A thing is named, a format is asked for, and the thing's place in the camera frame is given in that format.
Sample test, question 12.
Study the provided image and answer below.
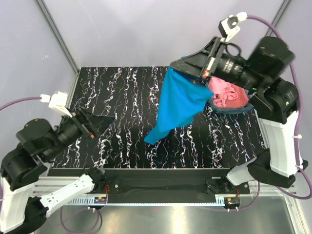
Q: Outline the left small circuit board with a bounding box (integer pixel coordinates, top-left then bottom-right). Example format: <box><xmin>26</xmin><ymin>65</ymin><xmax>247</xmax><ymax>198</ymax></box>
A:
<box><xmin>94</xmin><ymin>196</ymin><xmax>107</xmax><ymax>204</ymax></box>

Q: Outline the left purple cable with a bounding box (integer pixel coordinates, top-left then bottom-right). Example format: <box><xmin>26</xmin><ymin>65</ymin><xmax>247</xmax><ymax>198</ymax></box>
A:
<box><xmin>0</xmin><ymin>96</ymin><xmax>43</xmax><ymax>200</ymax></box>

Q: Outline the left aluminium frame post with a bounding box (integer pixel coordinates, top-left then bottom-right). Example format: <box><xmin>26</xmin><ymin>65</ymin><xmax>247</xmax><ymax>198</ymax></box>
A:
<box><xmin>34</xmin><ymin>0</ymin><xmax>80</xmax><ymax>75</ymax></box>

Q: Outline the right aluminium frame post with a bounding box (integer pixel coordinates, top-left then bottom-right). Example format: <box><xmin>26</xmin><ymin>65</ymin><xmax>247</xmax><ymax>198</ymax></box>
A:
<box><xmin>272</xmin><ymin>0</ymin><xmax>293</xmax><ymax>28</ymax></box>

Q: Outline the salmon pink folded t shirt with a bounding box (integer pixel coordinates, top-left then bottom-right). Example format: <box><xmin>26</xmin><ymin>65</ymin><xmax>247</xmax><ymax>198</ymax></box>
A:
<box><xmin>218</xmin><ymin>85</ymin><xmax>249</xmax><ymax>109</ymax></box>

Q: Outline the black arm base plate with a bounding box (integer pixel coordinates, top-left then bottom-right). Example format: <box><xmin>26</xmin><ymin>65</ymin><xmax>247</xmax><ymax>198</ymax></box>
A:
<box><xmin>87</xmin><ymin>168</ymin><xmax>251</xmax><ymax>195</ymax></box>

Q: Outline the purple cable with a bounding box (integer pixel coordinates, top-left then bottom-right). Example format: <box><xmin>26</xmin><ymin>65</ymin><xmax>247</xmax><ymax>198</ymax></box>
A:
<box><xmin>246</xmin><ymin>15</ymin><xmax>312</xmax><ymax>200</ymax></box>
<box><xmin>0</xmin><ymin>96</ymin><xmax>43</xmax><ymax>200</ymax></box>

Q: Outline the white slotted cable duct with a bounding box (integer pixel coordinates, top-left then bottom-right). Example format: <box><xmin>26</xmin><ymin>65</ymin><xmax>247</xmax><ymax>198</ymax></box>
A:
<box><xmin>67</xmin><ymin>195</ymin><xmax>225</xmax><ymax>207</ymax></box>

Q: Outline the teal transparent plastic bin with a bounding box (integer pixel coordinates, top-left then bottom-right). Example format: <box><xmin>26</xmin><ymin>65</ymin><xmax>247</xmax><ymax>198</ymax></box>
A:
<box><xmin>206</xmin><ymin>82</ymin><xmax>253</xmax><ymax>115</ymax></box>

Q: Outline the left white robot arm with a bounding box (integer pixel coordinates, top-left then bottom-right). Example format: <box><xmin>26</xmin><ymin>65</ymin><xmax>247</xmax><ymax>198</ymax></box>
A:
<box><xmin>0</xmin><ymin>108</ymin><xmax>115</xmax><ymax>234</ymax></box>

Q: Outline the light pink t shirt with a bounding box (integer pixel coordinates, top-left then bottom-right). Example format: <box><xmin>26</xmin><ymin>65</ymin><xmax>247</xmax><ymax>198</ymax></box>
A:
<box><xmin>208</xmin><ymin>77</ymin><xmax>238</xmax><ymax>109</ymax></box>

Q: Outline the right small circuit board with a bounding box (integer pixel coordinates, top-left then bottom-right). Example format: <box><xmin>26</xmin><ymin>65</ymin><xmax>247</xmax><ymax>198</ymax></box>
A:
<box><xmin>225</xmin><ymin>197</ymin><xmax>240</xmax><ymax>206</ymax></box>

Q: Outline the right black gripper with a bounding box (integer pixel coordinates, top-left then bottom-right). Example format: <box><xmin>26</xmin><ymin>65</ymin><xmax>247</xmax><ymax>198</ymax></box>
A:
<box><xmin>169</xmin><ymin>36</ymin><xmax>264</xmax><ymax>93</ymax></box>

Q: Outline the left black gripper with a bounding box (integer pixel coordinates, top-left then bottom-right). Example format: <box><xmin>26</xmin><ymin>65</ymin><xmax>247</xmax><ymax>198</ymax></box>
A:
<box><xmin>44</xmin><ymin>105</ymin><xmax>117</xmax><ymax>161</ymax></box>

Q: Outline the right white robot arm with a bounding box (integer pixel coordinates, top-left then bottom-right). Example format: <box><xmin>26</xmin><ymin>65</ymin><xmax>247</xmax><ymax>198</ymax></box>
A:
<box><xmin>170</xmin><ymin>36</ymin><xmax>308</xmax><ymax>193</ymax></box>

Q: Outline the blue t shirt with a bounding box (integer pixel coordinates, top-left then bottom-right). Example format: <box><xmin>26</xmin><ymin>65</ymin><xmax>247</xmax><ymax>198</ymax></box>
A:
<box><xmin>144</xmin><ymin>67</ymin><xmax>213</xmax><ymax>145</ymax></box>

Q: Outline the aluminium front rail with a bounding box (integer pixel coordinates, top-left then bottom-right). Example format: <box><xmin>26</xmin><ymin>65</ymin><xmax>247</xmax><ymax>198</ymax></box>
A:
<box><xmin>33</xmin><ymin>176</ymin><xmax>286</xmax><ymax>196</ymax></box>

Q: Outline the aluminium frame post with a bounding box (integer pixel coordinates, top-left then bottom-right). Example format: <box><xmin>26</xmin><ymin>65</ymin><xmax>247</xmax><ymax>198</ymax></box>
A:
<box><xmin>272</xmin><ymin>0</ymin><xmax>293</xmax><ymax>28</ymax></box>
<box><xmin>34</xmin><ymin>0</ymin><xmax>80</xmax><ymax>75</ymax></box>

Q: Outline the small circuit board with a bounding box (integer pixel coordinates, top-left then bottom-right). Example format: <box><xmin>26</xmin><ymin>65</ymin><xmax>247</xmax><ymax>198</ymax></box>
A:
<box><xmin>94</xmin><ymin>196</ymin><xmax>107</xmax><ymax>204</ymax></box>
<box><xmin>225</xmin><ymin>197</ymin><xmax>240</xmax><ymax>206</ymax></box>

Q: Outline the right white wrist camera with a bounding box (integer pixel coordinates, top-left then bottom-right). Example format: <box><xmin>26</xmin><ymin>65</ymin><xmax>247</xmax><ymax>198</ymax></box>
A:
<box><xmin>218</xmin><ymin>12</ymin><xmax>247</xmax><ymax>42</ymax></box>

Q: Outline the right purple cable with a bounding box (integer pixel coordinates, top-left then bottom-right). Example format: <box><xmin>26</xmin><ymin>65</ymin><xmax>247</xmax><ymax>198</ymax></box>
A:
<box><xmin>246</xmin><ymin>15</ymin><xmax>312</xmax><ymax>200</ymax></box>

